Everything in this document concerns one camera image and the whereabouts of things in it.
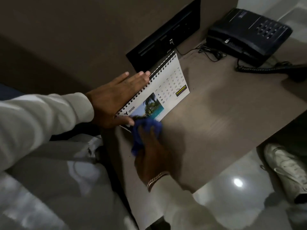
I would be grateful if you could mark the person's left hand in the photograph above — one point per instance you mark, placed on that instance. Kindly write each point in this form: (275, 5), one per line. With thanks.
(108, 102)

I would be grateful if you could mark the person's right hand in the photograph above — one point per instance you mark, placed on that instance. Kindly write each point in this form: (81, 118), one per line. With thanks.
(156, 160)

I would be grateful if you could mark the person's right fingers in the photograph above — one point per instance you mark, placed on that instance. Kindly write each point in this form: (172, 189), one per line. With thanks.
(144, 137)

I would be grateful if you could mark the person's left thumb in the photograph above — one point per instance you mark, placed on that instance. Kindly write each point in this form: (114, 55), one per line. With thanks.
(124, 121)

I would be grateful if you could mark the person's left little finger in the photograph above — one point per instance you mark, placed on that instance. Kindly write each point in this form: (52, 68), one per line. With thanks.
(118, 77)

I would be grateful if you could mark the blue cleaning cloth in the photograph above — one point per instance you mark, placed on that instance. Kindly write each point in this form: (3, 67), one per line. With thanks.
(151, 125)

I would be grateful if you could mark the white spiral desk calendar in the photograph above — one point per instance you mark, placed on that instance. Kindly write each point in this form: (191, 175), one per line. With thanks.
(165, 93)

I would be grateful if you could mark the person's left forearm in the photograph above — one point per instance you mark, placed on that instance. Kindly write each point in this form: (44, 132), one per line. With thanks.
(43, 122)

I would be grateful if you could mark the person's right forearm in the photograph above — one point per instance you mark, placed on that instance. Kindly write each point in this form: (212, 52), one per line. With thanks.
(187, 208)

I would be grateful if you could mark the person's white clothing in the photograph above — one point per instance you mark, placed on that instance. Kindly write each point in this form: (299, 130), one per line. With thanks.
(60, 184)

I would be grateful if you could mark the black desk telephone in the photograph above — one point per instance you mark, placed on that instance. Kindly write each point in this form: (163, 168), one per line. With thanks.
(247, 35)

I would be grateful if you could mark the white sneaker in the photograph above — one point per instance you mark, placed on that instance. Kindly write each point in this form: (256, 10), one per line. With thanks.
(286, 170)

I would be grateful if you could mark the black wall socket panel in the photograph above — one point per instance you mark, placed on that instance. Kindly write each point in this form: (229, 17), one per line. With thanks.
(165, 33)

